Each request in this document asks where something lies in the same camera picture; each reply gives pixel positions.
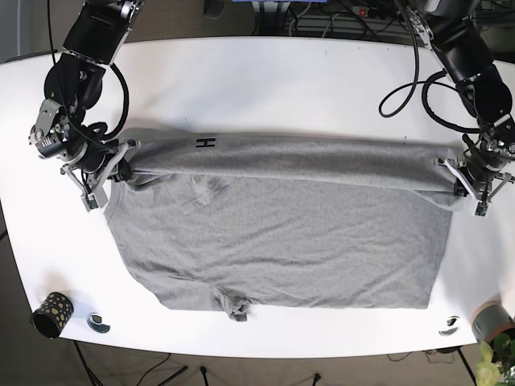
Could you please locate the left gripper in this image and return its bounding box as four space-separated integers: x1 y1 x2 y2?
437 135 514 218

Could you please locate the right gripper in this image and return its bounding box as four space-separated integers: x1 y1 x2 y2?
60 139 142 212

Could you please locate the grey T-shirt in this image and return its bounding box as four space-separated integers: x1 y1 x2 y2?
105 133 462 322

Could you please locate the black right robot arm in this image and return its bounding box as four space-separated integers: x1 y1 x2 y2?
28 1 143 211

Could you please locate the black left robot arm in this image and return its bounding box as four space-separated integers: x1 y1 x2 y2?
396 1 514 217

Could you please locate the grey plant pot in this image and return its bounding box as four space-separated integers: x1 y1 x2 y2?
471 302 514 343

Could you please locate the right silver table grommet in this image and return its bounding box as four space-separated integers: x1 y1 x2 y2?
438 315 461 337

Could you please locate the silver table grommet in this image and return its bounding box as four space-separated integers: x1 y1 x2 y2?
438 315 461 337
86 313 110 334

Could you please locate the left silver table grommet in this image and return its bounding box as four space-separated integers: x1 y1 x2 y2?
86 313 110 334

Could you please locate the black dotted cup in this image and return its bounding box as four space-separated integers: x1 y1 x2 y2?
30 292 74 339

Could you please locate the green potted plant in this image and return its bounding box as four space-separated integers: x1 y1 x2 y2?
476 332 514 386

